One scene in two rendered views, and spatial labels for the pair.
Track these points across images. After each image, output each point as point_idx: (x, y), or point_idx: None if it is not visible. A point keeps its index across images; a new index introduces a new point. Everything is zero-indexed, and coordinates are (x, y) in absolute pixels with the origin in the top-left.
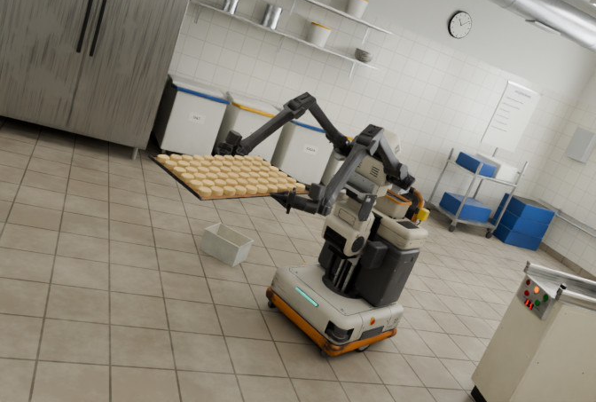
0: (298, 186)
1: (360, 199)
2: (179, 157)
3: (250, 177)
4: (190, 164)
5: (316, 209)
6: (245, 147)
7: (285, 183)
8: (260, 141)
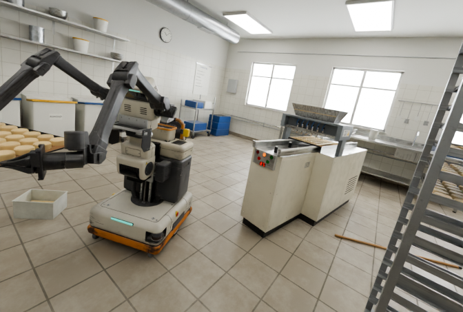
0: (55, 141)
1: (138, 135)
2: None
3: None
4: None
5: (82, 161)
6: None
7: (34, 142)
8: (1, 107)
